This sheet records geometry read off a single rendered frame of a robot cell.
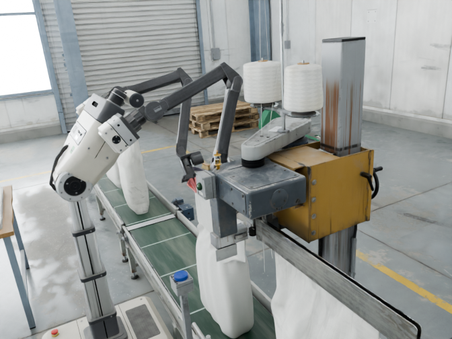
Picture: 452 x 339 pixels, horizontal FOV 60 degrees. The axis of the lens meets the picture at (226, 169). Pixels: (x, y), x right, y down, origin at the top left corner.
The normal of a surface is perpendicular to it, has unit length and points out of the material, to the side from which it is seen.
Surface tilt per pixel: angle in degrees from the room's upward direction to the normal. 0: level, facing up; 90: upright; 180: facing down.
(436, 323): 0
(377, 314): 90
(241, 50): 90
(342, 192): 90
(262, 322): 0
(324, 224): 90
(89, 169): 115
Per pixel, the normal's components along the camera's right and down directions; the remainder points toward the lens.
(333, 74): -0.88, 0.21
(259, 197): 0.47, 0.27
